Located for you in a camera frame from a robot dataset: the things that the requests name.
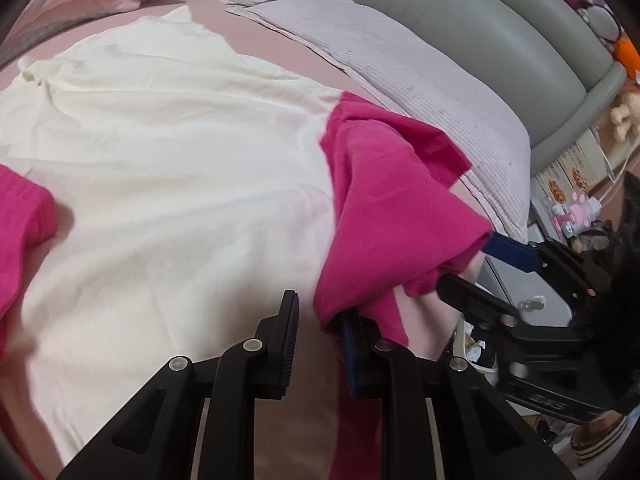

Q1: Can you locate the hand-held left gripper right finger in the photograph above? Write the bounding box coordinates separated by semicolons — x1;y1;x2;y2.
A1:
337;307;578;480

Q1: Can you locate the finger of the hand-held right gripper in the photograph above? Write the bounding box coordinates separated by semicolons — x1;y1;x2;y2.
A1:
437;272;523;328
482;232;615;297

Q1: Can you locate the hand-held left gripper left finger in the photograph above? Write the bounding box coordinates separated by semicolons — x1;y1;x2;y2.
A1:
55;289;301;480

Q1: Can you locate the cream shirt with pink sleeves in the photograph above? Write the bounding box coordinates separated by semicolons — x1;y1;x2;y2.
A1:
0;7;493;480

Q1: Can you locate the pink paw charger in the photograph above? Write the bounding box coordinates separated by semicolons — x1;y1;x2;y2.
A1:
550;190;603;236

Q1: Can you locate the brown striped slipper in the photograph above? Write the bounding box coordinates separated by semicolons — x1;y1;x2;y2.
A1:
570;412;628;461

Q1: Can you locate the printed cardboard box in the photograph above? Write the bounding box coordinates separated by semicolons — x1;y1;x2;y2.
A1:
532;132;613;201

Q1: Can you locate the cream plush bear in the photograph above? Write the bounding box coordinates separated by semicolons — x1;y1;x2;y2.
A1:
609;92;640;141

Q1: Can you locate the orange plush toy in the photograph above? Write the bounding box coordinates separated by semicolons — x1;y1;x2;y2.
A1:
612;35;640;78

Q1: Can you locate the padded headboard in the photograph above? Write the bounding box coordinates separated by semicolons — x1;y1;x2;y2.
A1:
250;0;628;171

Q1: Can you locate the pink bed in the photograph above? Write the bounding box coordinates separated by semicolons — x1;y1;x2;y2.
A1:
0;0;501;480

